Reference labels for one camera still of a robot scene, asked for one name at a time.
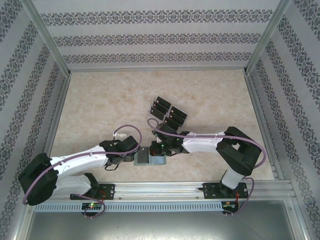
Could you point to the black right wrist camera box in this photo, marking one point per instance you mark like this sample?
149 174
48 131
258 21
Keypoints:
166 130

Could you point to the clear acrylic card stand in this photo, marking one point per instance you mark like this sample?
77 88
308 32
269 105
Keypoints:
169 110

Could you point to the aluminium table side rail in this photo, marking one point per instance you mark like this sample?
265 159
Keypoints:
60 112
263 125

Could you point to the small circuit board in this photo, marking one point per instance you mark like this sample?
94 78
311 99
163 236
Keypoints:
230 204
91 206

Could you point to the black VIP card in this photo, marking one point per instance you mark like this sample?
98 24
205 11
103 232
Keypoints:
163 101
143 156
179 110
160 106
157 112
178 115
173 121

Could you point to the aluminium frame post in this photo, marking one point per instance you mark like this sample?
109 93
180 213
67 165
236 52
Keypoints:
265 35
300 220
21 220
48 35

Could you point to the aluminium mounting rail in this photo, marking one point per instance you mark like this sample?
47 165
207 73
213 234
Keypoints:
160 190

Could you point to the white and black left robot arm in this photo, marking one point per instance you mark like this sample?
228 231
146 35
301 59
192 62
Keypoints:
80 162

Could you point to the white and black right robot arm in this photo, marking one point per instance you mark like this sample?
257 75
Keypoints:
202 143

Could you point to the grey metal panel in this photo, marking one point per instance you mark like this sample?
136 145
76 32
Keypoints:
160 226

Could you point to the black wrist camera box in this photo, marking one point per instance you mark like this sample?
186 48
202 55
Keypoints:
129 143
166 130

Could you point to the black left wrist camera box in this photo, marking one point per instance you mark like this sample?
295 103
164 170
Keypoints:
129 143

